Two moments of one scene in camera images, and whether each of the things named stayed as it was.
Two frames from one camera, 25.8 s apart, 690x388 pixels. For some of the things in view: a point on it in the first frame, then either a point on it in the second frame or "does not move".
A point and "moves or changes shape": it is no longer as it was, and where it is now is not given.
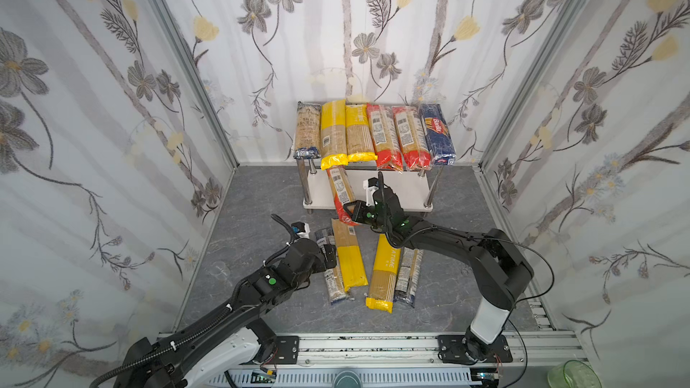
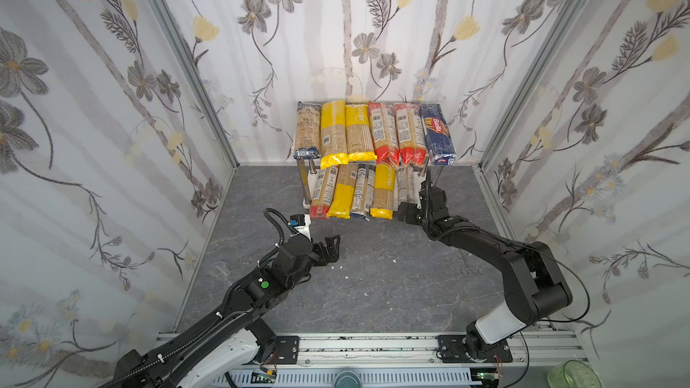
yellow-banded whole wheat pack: [333, 134] does not move
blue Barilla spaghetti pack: [443, 149] does not move
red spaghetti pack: [412, 144] does not move
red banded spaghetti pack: [342, 191] -> [322, 192]
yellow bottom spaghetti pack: [386, 263] moves or changes shape
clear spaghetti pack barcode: [408, 275] -> [405, 184]
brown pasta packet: [308, 131] does not move
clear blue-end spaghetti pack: [325, 236] -> [364, 189]
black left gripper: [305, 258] does not move
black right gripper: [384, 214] -> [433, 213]
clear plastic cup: [219, 269] does not move
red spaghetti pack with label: [385, 137] does not move
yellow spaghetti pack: [358, 139] does not move
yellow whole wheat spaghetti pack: [352, 265] -> [342, 198]
